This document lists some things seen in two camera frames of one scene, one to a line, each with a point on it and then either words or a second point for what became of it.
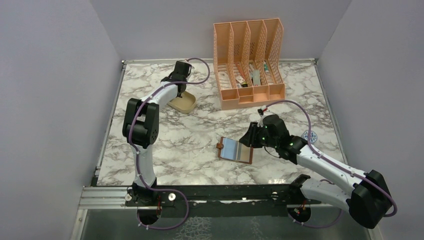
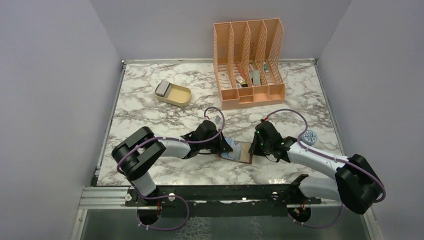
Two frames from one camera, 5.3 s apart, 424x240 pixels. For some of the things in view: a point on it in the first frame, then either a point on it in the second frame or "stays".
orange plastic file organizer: x=248 y=58 stays
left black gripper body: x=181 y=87 -> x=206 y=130
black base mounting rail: x=214 y=200 stays
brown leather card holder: x=232 y=149 stays
